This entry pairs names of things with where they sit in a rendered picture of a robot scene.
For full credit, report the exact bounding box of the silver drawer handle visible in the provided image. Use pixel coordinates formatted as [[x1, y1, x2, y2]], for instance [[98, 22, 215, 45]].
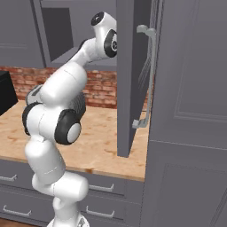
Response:
[[88, 183, 115, 193], [85, 206, 115, 219], [0, 174, 18, 183], [2, 205, 33, 218]]

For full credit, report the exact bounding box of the tall grey pantry cabinet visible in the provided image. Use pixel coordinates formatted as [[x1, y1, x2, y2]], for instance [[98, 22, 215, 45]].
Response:
[[139, 0, 227, 227]]

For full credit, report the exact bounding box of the black appliance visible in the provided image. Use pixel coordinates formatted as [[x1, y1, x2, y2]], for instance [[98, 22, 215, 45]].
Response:
[[0, 70, 20, 117]]

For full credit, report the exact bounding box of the grey wall cabinet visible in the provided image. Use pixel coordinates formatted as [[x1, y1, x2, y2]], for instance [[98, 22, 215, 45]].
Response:
[[0, 0, 118, 72]]

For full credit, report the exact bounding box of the open grey cabinet door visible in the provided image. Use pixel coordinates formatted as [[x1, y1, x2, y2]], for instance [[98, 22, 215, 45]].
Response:
[[115, 0, 160, 159]]

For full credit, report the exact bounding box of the grey drawer front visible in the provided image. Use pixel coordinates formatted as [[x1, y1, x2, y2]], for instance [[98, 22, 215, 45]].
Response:
[[0, 159, 145, 205], [0, 185, 143, 227]]

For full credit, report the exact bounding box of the grey cabinet door handle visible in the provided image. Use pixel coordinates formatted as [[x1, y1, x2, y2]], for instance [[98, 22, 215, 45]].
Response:
[[131, 24, 158, 129]]

